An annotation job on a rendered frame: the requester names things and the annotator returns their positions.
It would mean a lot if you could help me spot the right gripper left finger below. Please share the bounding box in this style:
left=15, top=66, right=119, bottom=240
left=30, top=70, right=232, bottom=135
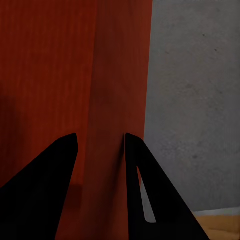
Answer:
left=0, top=133, right=79, bottom=240

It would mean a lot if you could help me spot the storage box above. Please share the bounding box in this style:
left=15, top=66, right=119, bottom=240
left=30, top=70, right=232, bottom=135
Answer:
left=0, top=0, right=153, bottom=240

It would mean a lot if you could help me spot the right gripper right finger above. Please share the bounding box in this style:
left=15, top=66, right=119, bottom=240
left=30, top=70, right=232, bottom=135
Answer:
left=125, top=133, right=210, bottom=240

